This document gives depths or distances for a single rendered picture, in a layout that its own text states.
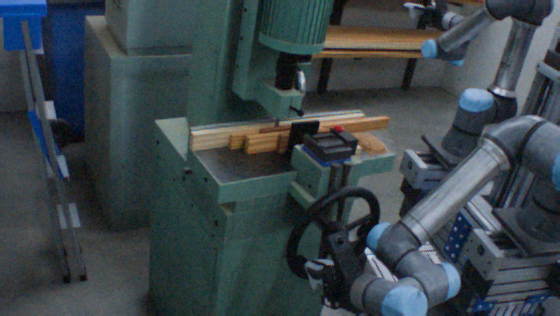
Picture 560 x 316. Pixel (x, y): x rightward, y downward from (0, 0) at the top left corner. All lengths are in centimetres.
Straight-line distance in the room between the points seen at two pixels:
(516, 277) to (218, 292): 90
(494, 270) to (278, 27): 92
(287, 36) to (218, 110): 40
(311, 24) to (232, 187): 45
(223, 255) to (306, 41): 61
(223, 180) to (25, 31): 85
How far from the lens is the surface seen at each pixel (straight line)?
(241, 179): 130
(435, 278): 104
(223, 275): 148
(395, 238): 110
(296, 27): 130
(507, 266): 161
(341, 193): 123
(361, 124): 168
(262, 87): 147
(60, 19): 294
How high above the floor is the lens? 158
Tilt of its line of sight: 28 degrees down
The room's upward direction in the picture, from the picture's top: 10 degrees clockwise
